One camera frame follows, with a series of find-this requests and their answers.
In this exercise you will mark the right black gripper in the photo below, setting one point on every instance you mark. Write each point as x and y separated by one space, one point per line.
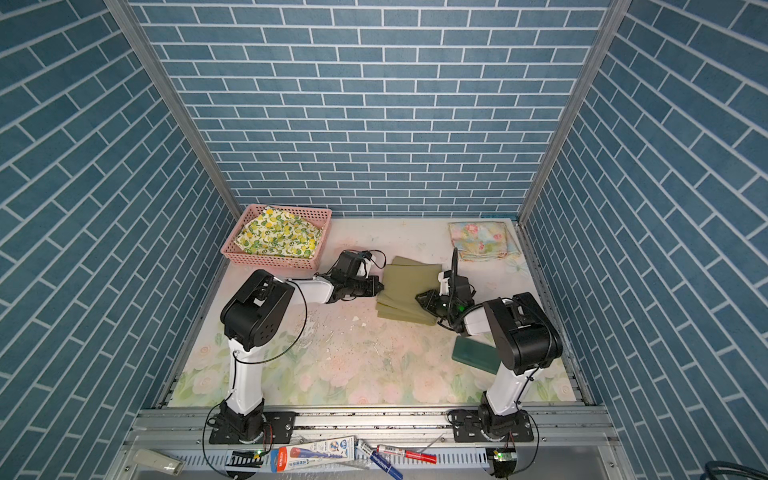
430 304

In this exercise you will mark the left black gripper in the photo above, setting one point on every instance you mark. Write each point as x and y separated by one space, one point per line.
371 291

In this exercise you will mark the olive green skirt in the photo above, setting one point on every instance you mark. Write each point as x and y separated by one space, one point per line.
404 279

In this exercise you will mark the pastel floral skirt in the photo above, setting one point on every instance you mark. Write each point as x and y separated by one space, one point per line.
482 241

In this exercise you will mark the lemon print skirt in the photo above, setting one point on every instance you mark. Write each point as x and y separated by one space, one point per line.
279 233

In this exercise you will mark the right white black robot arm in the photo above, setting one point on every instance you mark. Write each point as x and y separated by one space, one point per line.
525 339

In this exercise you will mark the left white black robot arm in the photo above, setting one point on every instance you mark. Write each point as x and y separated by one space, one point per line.
253 315

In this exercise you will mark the pink plastic basket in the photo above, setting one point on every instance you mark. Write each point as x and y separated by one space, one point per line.
319 217

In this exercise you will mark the dark green rectangular block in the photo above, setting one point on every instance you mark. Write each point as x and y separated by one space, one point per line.
475 354

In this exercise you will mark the red white marker pen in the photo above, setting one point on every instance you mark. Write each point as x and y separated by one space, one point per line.
408 454

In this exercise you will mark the blue marker pen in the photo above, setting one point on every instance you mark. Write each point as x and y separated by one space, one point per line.
376 458

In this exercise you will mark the white red blue box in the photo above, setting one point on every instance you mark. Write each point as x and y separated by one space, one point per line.
312 454

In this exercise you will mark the beige plastic piece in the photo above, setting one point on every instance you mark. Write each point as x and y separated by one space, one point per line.
158 462

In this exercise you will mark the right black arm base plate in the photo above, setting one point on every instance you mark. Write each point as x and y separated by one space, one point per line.
473 426

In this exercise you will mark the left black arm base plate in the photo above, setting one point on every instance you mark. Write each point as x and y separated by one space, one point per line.
266 428

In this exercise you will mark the aluminium front rail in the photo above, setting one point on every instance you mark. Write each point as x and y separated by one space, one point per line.
571 441

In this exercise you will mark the right corner aluminium post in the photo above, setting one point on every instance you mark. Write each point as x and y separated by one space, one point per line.
614 16

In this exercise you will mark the corner aluminium post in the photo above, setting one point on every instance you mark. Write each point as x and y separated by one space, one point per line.
129 25
614 16

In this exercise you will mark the left corner aluminium post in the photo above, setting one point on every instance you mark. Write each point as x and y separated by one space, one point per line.
129 25

